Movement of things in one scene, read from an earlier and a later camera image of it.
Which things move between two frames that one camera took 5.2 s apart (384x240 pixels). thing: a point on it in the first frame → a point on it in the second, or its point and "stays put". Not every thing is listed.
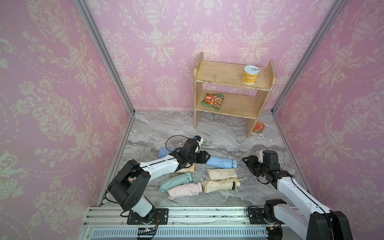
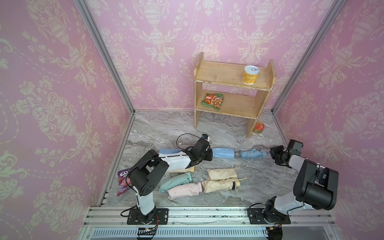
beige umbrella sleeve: (217, 184) stays put
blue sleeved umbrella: (164, 152) stays put
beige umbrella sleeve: (216, 174) stays put
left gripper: (203, 159) → (210, 152)
